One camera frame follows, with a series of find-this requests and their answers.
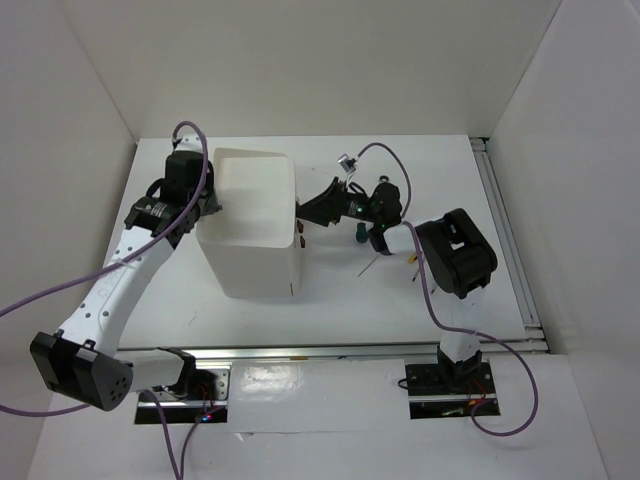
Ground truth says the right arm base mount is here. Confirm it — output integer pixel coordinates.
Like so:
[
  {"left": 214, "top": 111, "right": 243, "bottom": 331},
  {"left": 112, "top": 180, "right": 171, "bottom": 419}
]
[{"left": 397, "top": 362, "right": 500, "bottom": 420}]

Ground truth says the red long thin screwdriver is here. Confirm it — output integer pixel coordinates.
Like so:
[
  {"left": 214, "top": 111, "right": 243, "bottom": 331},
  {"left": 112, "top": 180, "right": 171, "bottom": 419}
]
[{"left": 357, "top": 255, "right": 379, "bottom": 278}]

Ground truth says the white drawer cabinet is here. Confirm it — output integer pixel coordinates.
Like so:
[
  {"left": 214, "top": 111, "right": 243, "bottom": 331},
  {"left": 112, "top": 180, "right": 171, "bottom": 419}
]
[{"left": 196, "top": 148, "right": 302, "bottom": 298}]

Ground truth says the aluminium front rail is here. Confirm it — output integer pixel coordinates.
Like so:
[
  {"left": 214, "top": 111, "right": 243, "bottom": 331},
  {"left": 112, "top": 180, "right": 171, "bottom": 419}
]
[{"left": 114, "top": 340, "right": 451, "bottom": 364}]

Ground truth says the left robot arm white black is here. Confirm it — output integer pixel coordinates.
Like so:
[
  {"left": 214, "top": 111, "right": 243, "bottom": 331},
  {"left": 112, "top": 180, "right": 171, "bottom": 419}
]
[{"left": 30, "top": 135, "right": 221, "bottom": 411}]

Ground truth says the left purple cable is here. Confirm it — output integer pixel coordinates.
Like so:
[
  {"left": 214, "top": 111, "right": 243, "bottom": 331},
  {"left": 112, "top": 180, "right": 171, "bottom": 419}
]
[{"left": 0, "top": 120, "right": 219, "bottom": 480}]

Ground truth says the aluminium side rail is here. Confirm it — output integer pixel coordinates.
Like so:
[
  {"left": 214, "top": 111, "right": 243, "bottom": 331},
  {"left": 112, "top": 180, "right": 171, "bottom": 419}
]
[{"left": 469, "top": 137, "right": 550, "bottom": 353}]

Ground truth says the small green stubby screwdriver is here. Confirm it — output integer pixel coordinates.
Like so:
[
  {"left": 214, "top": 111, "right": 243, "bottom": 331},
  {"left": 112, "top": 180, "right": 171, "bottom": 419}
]
[{"left": 355, "top": 222, "right": 369, "bottom": 244}]

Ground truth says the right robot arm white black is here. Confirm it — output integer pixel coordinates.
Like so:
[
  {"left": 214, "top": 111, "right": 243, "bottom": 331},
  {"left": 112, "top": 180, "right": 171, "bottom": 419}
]
[{"left": 296, "top": 177, "right": 498, "bottom": 392}]

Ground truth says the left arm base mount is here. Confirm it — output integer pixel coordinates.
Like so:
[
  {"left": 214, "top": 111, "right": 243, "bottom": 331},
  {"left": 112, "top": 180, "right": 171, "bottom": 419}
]
[{"left": 151, "top": 364, "right": 231, "bottom": 425}]

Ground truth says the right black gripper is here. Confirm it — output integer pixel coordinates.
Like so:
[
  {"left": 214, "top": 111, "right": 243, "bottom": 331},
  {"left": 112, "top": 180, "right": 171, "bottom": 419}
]
[{"left": 296, "top": 177, "right": 381, "bottom": 227}]

